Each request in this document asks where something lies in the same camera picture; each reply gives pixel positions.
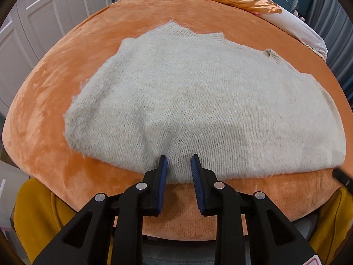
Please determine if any white panelled wardrobe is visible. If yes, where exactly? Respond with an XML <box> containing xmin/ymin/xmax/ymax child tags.
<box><xmin>1</xmin><ymin>0</ymin><xmax>112</xmax><ymax>115</ymax></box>

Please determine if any orange plush bed blanket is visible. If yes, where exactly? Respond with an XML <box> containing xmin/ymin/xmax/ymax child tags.
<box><xmin>2</xmin><ymin>0</ymin><xmax>353</xmax><ymax>241</ymax></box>

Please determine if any yellow garment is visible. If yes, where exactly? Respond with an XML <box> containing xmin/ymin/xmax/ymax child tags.
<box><xmin>12</xmin><ymin>177</ymin><xmax>114</xmax><ymax>264</ymax></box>

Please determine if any white duvet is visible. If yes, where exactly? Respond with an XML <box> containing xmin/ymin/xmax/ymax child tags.
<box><xmin>254</xmin><ymin>5</ymin><xmax>328</xmax><ymax>60</ymax></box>

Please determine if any grey curtain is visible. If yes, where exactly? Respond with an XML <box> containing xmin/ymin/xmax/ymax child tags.
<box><xmin>306</xmin><ymin>0</ymin><xmax>353</xmax><ymax>105</ymax></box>

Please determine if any cream knit sweater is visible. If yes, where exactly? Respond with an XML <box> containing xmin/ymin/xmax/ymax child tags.
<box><xmin>65</xmin><ymin>22</ymin><xmax>346</xmax><ymax>183</ymax></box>

